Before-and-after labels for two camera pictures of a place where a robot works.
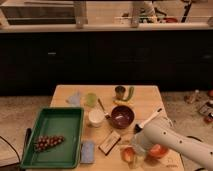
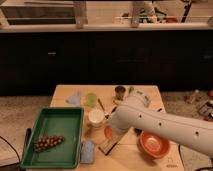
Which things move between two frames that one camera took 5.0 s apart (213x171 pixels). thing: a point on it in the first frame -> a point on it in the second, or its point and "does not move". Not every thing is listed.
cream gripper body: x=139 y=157 -> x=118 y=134
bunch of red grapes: x=45 y=141 does not move
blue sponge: x=87 y=153 does not move
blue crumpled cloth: x=75 y=101 does not move
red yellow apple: x=127 y=154 -> x=108 y=132
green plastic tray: x=66 y=122 does not move
